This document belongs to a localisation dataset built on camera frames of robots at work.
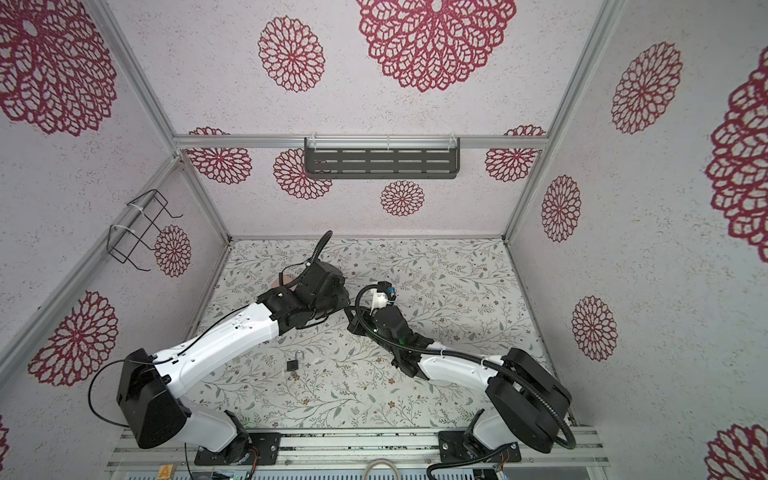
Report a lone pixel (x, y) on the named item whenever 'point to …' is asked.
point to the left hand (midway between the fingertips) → (347, 298)
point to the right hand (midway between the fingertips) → (343, 304)
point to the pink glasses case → (286, 279)
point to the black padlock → (293, 365)
